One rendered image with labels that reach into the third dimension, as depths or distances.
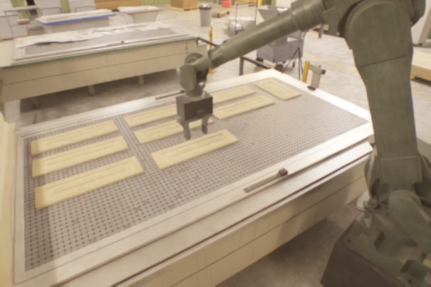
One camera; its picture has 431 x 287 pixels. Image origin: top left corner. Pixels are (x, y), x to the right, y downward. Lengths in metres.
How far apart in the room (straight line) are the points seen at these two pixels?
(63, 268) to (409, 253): 1.88
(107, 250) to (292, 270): 1.50
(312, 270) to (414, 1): 1.97
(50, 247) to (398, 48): 1.86
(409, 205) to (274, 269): 1.25
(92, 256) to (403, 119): 1.59
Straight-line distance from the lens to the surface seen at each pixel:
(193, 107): 1.83
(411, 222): 1.70
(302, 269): 2.54
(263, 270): 2.47
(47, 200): 1.94
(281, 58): 6.16
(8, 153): 2.57
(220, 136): 2.21
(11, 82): 5.22
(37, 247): 1.75
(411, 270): 2.12
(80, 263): 1.58
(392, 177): 1.62
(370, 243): 2.02
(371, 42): 1.33
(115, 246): 1.57
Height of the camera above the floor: 2.10
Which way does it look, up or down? 31 degrees down
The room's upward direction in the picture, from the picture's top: straight up
